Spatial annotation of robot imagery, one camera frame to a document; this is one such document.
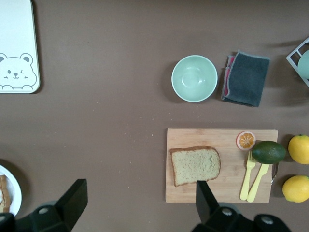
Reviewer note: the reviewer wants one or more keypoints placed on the small metal spoon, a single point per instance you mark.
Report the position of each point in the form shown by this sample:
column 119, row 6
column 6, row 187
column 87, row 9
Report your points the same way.
column 274, row 172

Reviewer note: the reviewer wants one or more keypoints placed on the yellow plastic fork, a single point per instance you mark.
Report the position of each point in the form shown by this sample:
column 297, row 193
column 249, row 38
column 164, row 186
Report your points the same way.
column 247, row 178
column 258, row 181

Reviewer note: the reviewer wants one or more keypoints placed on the toast bread slice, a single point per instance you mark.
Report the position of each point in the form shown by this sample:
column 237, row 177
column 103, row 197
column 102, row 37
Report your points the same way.
column 6, row 193
column 193, row 164

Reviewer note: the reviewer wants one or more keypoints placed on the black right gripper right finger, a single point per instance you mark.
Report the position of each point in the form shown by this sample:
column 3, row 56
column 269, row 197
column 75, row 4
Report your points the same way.
column 205, row 200

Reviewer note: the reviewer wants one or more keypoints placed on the wooden cutting board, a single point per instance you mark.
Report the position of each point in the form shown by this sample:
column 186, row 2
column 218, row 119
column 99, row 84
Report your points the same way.
column 193, row 137

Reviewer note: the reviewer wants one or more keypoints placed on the folded grey pink cloth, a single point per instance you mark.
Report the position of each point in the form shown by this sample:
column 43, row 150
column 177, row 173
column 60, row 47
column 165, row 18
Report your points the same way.
column 246, row 79

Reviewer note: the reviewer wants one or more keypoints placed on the pale green cup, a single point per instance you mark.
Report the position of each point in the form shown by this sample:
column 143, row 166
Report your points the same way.
column 304, row 65

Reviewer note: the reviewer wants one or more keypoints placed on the white round plate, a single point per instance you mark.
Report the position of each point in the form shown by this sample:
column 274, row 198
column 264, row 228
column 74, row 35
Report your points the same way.
column 17, row 193

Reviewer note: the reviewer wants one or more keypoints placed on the toy orange slice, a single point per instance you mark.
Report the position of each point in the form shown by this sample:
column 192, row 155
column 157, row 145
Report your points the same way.
column 245, row 140

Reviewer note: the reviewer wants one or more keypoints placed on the cream bear print tray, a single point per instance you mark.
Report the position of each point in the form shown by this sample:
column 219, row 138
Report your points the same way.
column 17, row 29

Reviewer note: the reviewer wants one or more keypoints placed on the yellow lemon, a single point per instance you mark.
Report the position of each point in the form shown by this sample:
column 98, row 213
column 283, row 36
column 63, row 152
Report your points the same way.
column 299, row 149
column 295, row 189

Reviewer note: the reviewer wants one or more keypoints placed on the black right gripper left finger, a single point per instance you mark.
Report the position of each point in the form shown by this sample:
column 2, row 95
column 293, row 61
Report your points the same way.
column 77, row 193

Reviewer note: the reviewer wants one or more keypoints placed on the dark green avocado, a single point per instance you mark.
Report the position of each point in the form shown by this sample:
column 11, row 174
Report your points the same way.
column 269, row 152

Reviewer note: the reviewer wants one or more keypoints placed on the pale green bowl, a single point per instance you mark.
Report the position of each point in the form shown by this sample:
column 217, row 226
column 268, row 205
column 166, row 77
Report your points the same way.
column 194, row 78

